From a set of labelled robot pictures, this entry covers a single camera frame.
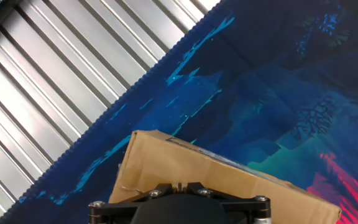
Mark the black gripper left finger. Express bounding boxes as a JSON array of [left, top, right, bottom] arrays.
[[88, 182, 180, 224]]

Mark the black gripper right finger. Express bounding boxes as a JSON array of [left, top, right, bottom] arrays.
[[178, 182, 272, 224]]

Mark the brown cardboard box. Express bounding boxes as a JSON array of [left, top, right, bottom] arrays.
[[108, 129, 343, 224]]

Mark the forest sunset print cloth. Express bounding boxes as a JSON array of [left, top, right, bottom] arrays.
[[0, 0, 358, 224]]

